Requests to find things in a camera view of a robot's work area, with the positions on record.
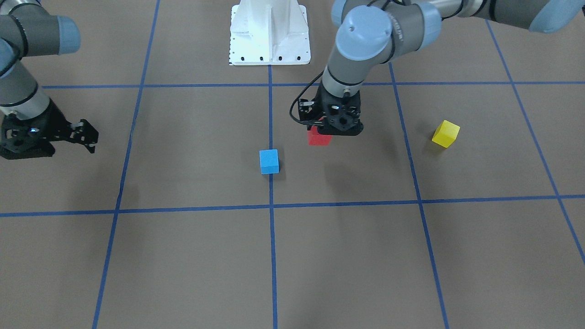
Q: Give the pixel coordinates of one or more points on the blue cube block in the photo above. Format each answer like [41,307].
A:
[269,161]

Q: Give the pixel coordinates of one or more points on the red cube block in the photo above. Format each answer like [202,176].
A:
[315,138]

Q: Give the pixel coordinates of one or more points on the yellow cube block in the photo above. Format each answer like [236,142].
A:
[446,134]

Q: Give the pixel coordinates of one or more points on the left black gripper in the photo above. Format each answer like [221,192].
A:
[305,109]

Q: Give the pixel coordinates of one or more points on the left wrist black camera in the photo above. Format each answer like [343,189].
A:
[308,111]

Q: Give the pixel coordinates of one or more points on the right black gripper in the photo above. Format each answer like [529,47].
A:
[51,119]

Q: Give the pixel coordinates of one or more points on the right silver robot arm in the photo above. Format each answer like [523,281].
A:
[29,30]

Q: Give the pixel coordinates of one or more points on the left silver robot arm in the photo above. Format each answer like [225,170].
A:
[373,32]

